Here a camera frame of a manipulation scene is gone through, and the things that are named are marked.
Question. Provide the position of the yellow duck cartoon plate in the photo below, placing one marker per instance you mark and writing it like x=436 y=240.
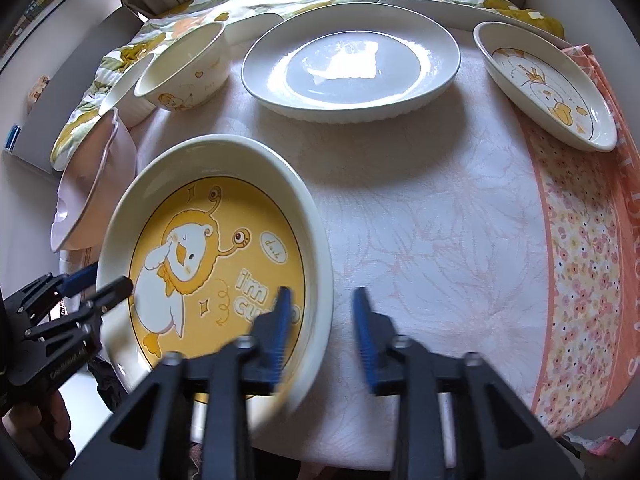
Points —
x=208 y=234

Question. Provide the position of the person hand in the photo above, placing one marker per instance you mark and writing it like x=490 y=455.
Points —
x=42 y=433

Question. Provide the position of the framed houses picture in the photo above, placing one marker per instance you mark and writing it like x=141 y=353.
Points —
x=19 y=19

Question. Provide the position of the cream duck print bowl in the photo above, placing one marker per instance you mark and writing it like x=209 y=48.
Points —
x=189 y=72

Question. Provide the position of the small duck print dish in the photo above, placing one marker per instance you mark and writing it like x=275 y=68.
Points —
x=547 y=86

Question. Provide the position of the floral green yellow duvet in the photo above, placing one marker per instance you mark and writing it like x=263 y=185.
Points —
x=156 y=34

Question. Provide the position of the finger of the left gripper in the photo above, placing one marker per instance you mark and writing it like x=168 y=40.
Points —
x=106 y=298
x=73 y=284

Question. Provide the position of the grey bed headboard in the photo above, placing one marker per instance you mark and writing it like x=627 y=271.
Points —
x=34 y=143

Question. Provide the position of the white ribbed ramekin bowl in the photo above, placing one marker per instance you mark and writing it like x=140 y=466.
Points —
x=132 y=110

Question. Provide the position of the pink square handled bowl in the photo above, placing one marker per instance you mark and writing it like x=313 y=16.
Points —
x=99 y=172

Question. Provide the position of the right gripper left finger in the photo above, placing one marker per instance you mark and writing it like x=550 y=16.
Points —
x=149 y=436

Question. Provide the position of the blue white box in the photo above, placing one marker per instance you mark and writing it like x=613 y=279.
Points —
x=11 y=138

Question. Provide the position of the plain white round plate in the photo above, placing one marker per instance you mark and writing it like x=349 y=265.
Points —
x=354 y=62

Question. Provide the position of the white floral tablecloth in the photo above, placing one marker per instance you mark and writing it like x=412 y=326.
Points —
x=436 y=213

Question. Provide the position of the orange floral cloth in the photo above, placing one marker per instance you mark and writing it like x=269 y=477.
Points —
x=590 y=203

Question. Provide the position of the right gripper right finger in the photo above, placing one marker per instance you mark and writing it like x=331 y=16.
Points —
x=457 y=418

